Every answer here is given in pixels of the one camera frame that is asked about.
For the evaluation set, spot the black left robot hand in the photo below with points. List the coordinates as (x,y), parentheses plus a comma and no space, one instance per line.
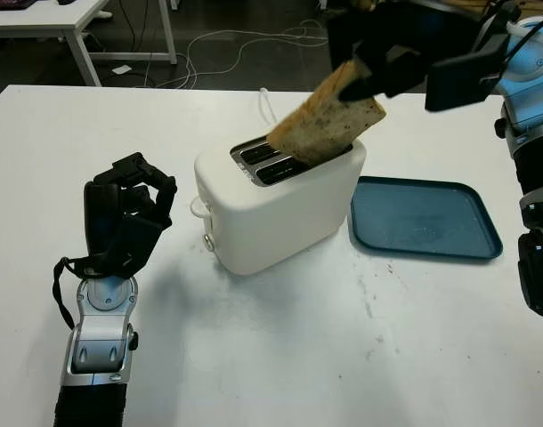
(100,218)

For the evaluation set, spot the blue plastic tray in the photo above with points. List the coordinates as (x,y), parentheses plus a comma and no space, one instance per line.
(423,218)

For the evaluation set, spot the black computer mouse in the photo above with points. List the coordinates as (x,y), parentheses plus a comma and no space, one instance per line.
(67,2)

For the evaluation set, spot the white toaster lever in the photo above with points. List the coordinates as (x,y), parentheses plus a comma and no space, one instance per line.
(199,209)

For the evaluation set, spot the white paper on floor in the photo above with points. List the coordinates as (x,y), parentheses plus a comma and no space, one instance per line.
(121,70)

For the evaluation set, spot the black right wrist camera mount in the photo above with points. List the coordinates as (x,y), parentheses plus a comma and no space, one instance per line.
(463,80)

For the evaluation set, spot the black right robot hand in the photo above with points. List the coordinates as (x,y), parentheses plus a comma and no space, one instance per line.
(400,71)

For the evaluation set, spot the slice of brown bread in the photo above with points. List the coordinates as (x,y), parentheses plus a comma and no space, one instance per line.
(325,129)

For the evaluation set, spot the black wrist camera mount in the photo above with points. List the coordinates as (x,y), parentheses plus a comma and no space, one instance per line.
(133,244)
(463,80)

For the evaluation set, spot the white two-slot toaster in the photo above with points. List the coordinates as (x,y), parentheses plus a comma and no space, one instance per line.
(280,222)

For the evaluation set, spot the black keyboard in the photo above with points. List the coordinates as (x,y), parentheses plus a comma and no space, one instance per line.
(6,3)

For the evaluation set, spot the white office desk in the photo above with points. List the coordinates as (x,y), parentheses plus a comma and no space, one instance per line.
(35,18)

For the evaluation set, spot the white shoe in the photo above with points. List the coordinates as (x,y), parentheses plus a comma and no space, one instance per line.
(104,14)

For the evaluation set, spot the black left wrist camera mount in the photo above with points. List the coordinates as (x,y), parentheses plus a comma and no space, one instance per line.
(133,244)

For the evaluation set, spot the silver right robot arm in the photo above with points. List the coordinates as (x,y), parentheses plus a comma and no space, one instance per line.
(534,80)

